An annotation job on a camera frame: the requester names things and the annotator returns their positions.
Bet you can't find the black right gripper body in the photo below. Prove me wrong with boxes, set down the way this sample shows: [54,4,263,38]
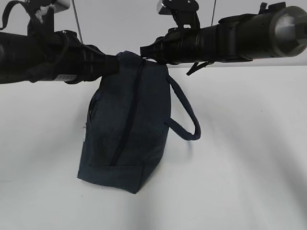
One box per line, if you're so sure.
[140,35,173,64]

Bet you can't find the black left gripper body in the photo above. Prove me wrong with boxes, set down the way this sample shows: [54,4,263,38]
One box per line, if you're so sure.
[80,45,119,81]

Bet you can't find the navy blue lunch bag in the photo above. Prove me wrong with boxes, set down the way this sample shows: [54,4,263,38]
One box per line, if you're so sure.
[77,51,201,194]

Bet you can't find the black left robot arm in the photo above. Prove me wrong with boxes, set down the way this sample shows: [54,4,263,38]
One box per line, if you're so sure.
[0,0,119,84]

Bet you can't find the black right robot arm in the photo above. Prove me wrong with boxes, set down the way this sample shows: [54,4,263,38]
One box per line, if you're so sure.
[140,0,307,65]

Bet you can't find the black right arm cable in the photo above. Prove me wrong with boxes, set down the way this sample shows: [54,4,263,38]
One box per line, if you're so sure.
[187,61,215,76]

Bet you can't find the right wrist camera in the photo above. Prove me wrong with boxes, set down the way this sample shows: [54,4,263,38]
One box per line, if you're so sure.
[156,0,200,30]

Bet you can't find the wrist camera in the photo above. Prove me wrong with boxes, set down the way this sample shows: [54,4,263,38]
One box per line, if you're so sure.
[35,0,71,17]
[156,0,200,30]

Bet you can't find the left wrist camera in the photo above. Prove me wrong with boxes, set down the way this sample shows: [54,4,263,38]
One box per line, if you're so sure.
[35,0,71,17]

